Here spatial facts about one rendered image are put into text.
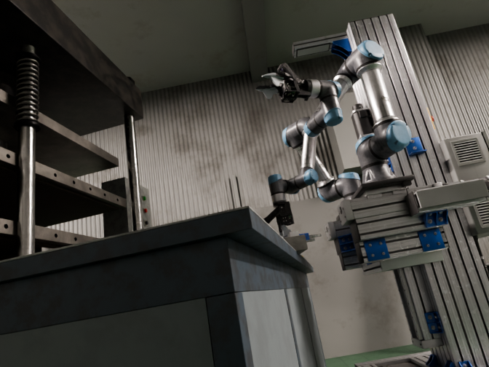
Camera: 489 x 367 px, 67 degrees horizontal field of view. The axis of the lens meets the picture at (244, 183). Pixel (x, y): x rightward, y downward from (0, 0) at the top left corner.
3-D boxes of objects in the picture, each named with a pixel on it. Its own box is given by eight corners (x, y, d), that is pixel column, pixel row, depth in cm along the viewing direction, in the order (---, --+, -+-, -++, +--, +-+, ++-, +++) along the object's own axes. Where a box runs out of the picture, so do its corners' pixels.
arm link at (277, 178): (284, 173, 196) (273, 172, 190) (289, 193, 192) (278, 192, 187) (274, 178, 201) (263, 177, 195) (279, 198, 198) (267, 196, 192)
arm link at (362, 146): (375, 170, 175) (368, 144, 179) (395, 159, 164) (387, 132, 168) (355, 171, 171) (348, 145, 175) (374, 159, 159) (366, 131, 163)
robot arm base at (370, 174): (391, 188, 172) (386, 168, 175) (402, 178, 157) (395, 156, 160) (359, 194, 172) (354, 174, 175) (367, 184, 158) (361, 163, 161)
